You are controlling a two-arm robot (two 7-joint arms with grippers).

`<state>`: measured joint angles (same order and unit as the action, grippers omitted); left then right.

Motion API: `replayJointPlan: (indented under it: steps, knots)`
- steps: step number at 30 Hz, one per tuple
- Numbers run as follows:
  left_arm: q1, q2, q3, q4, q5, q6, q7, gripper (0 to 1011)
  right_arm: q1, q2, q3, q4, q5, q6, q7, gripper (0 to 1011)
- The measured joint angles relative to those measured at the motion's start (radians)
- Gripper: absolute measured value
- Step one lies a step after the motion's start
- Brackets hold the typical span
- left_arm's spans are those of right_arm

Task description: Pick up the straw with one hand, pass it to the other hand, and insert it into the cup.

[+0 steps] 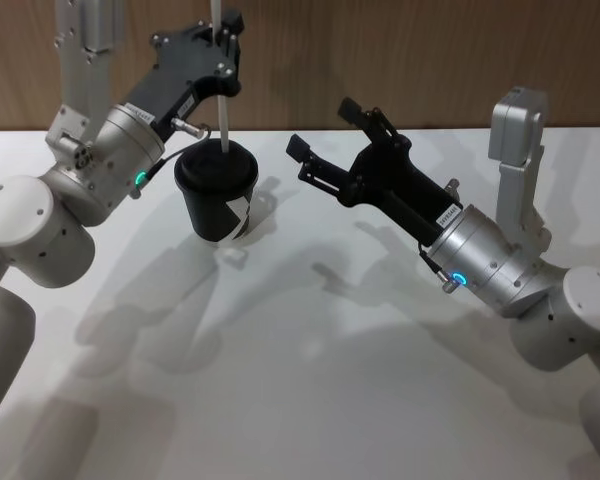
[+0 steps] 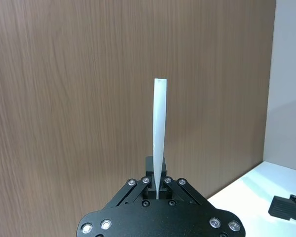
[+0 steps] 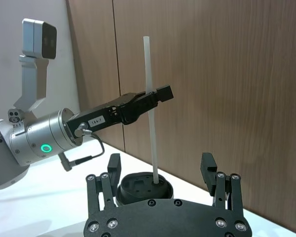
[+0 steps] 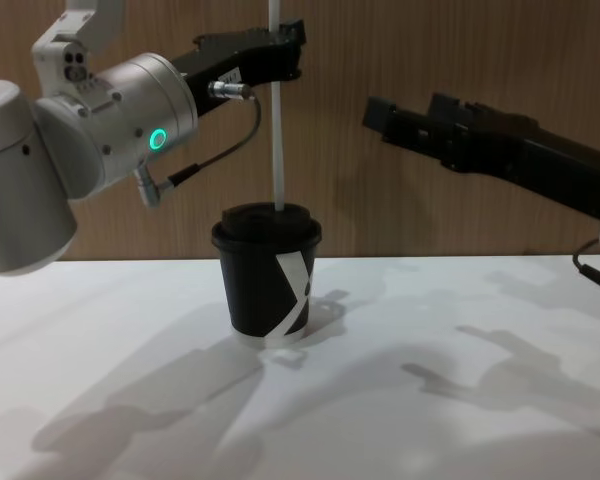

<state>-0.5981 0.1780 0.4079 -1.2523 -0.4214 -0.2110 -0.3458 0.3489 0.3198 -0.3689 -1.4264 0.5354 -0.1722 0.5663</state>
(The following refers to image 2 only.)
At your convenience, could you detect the brown wood-grain panel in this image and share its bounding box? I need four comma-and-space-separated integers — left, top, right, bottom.
0, 0, 277, 237

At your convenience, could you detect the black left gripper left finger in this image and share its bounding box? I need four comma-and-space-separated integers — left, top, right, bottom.
102, 156, 158, 210

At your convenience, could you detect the black ribbed plastic object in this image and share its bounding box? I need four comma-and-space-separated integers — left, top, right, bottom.
268, 194, 296, 223

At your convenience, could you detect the thin white plastic piece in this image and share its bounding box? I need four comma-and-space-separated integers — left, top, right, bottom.
152, 78, 168, 199

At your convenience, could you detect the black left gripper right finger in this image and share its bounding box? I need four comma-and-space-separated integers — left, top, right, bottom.
158, 158, 208, 206

